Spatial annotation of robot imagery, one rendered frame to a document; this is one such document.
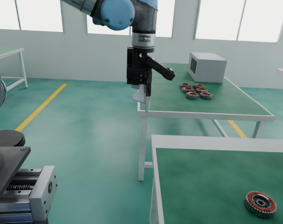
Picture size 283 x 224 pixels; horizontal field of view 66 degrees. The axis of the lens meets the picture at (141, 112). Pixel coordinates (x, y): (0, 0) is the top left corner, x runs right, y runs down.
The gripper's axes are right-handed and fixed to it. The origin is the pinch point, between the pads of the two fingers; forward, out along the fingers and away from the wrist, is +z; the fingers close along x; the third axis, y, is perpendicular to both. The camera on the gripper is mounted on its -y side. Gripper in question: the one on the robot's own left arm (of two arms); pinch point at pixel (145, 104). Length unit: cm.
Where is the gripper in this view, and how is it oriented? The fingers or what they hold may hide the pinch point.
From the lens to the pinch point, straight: 78.2
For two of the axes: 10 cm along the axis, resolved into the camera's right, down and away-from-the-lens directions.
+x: 0.8, 4.2, -9.0
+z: -0.5, 9.1, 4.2
